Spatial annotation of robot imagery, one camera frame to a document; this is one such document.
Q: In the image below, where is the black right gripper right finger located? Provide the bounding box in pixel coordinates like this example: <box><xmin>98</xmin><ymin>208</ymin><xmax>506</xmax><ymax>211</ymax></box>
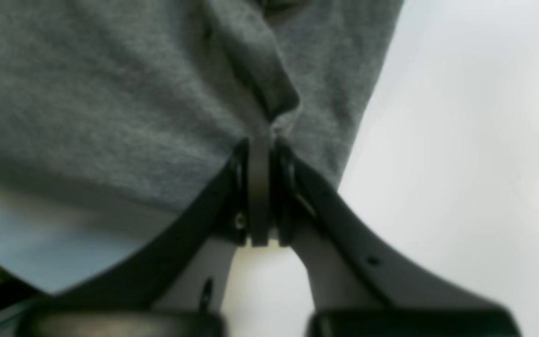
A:
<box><xmin>274</xmin><ymin>139</ymin><xmax>503</xmax><ymax>312</ymax></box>

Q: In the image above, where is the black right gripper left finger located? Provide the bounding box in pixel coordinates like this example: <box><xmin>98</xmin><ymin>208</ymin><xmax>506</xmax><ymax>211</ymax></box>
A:
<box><xmin>51</xmin><ymin>140</ymin><xmax>248</xmax><ymax>309</ymax></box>

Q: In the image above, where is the grey T-shirt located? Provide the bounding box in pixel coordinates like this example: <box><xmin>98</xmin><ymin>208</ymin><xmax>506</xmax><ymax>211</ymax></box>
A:
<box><xmin>0</xmin><ymin>0</ymin><xmax>404</xmax><ymax>212</ymax></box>

